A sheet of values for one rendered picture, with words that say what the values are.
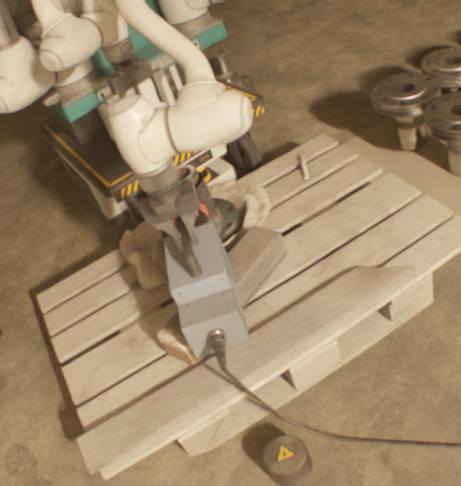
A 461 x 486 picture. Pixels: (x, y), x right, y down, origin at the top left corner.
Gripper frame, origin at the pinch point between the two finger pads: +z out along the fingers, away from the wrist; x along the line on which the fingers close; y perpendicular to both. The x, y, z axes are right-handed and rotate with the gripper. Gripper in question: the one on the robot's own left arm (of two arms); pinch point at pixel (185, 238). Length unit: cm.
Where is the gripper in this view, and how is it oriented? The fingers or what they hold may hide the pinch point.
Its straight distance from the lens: 137.7
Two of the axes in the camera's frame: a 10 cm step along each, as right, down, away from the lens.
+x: -9.4, 3.3, 0.5
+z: 2.8, 7.3, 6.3
